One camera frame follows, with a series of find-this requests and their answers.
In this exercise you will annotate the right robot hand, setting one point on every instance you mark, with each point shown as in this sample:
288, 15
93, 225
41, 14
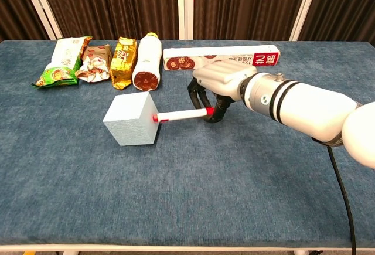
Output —
222, 79

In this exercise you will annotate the brown pleated curtain panel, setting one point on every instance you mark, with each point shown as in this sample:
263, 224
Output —
14, 6
111, 3
249, 3
345, 6

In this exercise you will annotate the white slanted screen post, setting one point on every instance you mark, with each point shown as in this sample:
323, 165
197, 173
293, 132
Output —
41, 6
304, 6

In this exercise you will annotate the light blue foam cube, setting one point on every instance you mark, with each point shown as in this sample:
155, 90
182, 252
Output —
129, 126

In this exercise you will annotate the white table frame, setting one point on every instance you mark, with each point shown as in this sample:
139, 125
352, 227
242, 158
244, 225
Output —
175, 249

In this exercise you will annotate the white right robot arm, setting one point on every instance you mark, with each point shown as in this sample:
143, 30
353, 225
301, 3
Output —
307, 105

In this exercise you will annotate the long white baking paper box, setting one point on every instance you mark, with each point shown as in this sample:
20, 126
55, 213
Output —
187, 54

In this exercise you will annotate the green and white snack bag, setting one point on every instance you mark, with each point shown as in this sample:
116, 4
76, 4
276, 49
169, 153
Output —
64, 55

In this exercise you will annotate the red and white marker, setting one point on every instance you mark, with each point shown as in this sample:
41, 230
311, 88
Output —
181, 115

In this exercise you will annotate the brown white crumpled snack wrapper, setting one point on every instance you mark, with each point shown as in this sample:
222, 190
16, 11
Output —
95, 61

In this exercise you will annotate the gold foil snack packet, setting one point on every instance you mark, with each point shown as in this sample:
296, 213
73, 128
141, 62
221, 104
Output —
123, 61

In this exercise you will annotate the white upright screen post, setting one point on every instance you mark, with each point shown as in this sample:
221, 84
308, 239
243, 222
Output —
185, 6

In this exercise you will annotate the white bottle with yellow cap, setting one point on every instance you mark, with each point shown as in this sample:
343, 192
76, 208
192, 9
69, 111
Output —
148, 58

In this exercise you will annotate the blue table cloth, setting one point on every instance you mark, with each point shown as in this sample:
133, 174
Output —
146, 184

